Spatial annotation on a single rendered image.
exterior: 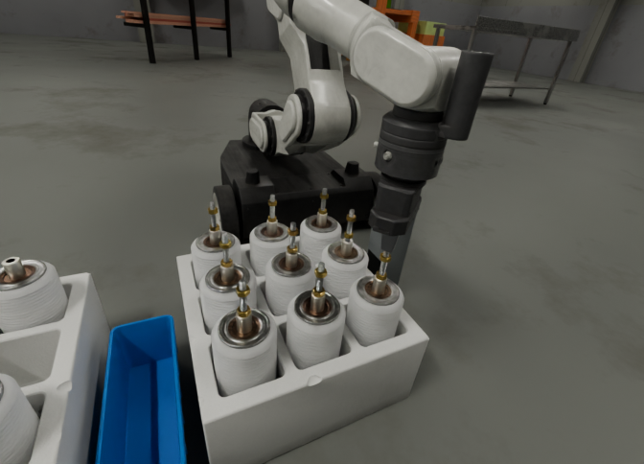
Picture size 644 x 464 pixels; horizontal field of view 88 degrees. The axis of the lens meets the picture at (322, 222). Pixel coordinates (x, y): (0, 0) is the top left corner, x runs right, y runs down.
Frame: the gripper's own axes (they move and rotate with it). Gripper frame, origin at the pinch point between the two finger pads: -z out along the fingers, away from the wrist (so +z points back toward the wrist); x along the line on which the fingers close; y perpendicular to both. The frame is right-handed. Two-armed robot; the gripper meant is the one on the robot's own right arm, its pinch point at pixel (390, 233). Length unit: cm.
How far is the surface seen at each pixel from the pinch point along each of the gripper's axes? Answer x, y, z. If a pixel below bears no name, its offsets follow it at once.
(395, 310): -2.4, -4.0, -12.5
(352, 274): 3.8, 6.2, -13.8
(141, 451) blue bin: -31, 27, -37
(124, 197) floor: 26, 109, -37
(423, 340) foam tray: 0.0, -9.7, -19.2
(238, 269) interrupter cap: -8.8, 23.6, -11.7
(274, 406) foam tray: -21.6, 7.2, -21.2
